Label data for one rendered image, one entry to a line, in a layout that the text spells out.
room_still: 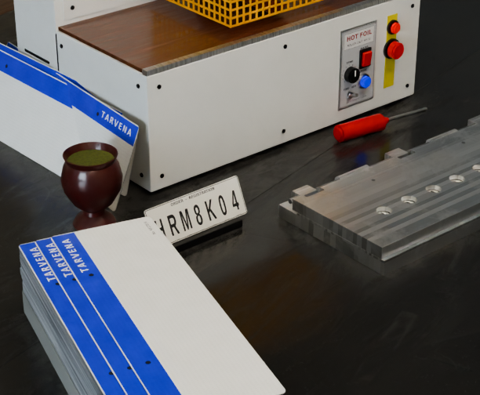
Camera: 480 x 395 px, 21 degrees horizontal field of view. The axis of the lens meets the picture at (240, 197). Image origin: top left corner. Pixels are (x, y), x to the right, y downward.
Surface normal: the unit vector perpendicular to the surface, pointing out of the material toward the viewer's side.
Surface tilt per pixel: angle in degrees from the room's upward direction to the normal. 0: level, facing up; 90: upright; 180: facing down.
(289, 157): 0
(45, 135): 63
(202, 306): 0
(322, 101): 90
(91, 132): 69
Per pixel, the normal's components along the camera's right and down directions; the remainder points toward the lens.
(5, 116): -0.66, -0.11
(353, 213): 0.00, -0.88
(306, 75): 0.64, 0.36
